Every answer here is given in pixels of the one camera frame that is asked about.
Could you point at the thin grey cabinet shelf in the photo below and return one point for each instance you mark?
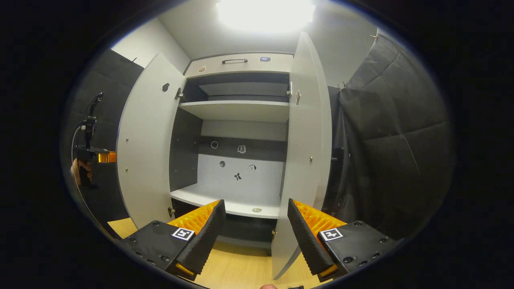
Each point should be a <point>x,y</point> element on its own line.
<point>233,110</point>

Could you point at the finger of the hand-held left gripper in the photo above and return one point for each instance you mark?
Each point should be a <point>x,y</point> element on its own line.
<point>107,157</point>

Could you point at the grey cabinet door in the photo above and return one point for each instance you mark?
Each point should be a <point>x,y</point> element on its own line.
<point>148,152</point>
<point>305,160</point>

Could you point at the thick grey cabinet shelf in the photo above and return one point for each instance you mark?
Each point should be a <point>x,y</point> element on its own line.
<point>188,194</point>

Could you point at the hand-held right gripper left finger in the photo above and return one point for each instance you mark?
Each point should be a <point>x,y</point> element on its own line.
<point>209,237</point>

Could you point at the large ceiling light panel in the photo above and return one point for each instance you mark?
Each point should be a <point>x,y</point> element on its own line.
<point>265,14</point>

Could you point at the black backdrop cloth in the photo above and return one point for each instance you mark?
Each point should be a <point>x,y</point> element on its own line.
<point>393,152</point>
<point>108,88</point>

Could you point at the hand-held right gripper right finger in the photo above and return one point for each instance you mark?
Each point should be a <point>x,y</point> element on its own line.
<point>305,241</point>

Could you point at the grey double-door shoe cabinet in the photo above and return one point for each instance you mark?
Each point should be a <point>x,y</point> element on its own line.
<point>241,64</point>

